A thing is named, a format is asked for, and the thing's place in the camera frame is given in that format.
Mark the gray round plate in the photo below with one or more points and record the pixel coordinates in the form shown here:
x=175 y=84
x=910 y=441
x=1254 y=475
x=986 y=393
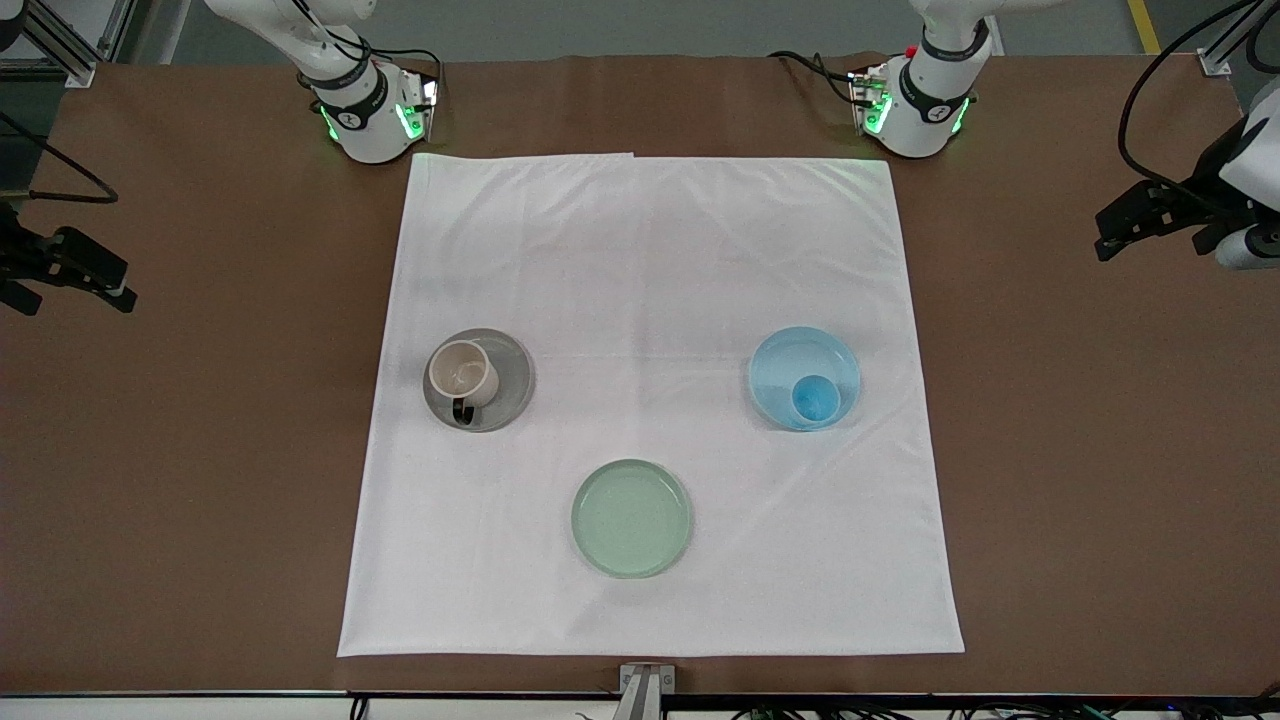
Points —
x=512 y=375

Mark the green round plate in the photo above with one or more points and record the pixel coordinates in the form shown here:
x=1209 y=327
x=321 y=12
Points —
x=632 y=518

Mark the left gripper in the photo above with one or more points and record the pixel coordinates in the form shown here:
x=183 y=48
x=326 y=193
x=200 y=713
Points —
x=1196 y=196

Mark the gray metal bracket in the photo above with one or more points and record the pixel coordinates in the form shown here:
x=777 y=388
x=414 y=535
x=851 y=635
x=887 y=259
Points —
x=646 y=690

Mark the blue round plate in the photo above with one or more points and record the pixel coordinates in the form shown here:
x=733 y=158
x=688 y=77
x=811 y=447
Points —
x=800 y=355

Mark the blue cup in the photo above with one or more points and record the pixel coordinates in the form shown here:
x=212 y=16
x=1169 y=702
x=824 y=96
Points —
x=815 y=398

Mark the aluminium frame post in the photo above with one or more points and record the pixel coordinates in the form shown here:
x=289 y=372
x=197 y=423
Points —
x=1225 y=55
x=75 y=50

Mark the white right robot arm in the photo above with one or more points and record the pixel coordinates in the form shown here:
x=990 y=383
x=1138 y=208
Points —
x=365 y=120

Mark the white tablecloth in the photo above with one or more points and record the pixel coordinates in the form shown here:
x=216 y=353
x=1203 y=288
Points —
x=650 y=280

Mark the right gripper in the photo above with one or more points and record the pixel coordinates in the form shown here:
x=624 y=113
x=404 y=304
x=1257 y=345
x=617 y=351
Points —
x=22 y=253

